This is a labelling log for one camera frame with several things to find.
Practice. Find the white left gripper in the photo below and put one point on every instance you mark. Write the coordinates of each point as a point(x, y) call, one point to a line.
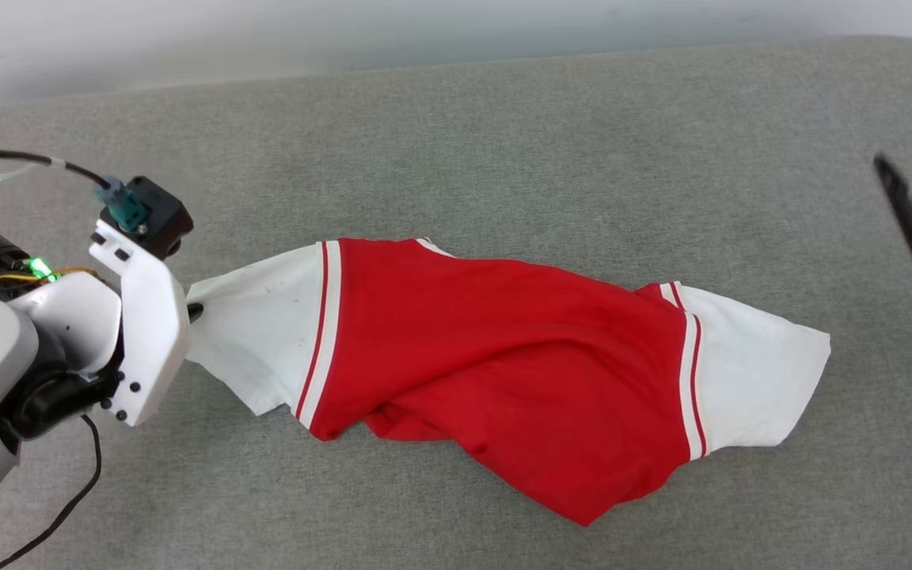
point(151, 332)

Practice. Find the grey fabric sofa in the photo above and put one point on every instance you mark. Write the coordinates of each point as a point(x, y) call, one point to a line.
point(503, 142)

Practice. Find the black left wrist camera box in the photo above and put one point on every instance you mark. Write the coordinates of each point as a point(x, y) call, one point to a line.
point(159, 214)

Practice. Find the red and white shirt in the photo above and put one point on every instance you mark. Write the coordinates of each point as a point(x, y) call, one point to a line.
point(503, 356)

